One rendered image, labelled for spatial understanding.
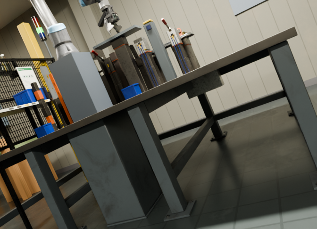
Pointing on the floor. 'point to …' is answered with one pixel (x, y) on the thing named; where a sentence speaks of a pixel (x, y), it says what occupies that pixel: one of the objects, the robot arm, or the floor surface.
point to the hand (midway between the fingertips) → (114, 35)
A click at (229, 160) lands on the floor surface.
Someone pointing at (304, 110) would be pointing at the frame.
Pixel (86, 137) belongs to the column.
